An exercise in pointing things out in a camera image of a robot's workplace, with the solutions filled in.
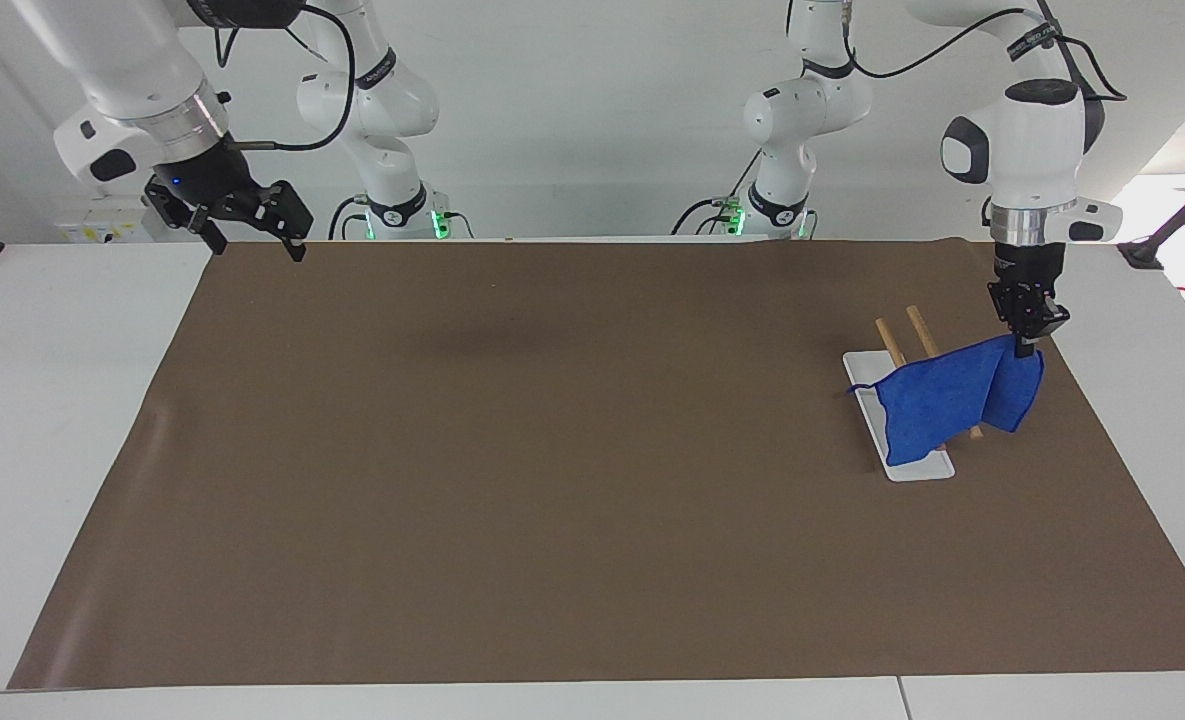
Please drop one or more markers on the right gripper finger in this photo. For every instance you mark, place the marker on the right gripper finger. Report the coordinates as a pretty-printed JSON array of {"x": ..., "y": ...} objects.
[
  {"x": 287, "y": 212},
  {"x": 184, "y": 212}
]

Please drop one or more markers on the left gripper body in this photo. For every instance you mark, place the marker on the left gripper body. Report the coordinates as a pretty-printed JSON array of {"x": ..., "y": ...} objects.
[{"x": 1027, "y": 268}]

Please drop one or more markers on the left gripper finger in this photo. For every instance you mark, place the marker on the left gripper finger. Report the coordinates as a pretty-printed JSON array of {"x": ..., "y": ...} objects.
[
  {"x": 1050, "y": 318},
  {"x": 1008, "y": 312}
]

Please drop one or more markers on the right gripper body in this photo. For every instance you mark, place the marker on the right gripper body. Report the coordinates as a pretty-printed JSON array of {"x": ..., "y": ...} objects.
[{"x": 210, "y": 178}]

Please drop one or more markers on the blue towel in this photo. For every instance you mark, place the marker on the blue towel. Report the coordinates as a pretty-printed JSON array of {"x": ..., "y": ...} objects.
[{"x": 937, "y": 405}]

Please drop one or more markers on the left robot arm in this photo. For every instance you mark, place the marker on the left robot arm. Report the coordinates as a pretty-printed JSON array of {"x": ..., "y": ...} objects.
[{"x": 1027, "y": 130}]

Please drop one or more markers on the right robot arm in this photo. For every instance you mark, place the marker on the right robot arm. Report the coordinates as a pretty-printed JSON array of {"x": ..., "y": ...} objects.
[{"x": 132, "y": 60}]

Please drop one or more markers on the white rack with wooden rods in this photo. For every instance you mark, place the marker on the white rack with wooden rods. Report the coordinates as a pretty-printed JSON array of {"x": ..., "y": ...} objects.
[{"x": 907, "y": 468}]

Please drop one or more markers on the white wall socket box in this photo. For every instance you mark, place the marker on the white wall socket box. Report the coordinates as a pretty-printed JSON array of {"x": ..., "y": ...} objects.
[{"x": 102, "y": 225}]

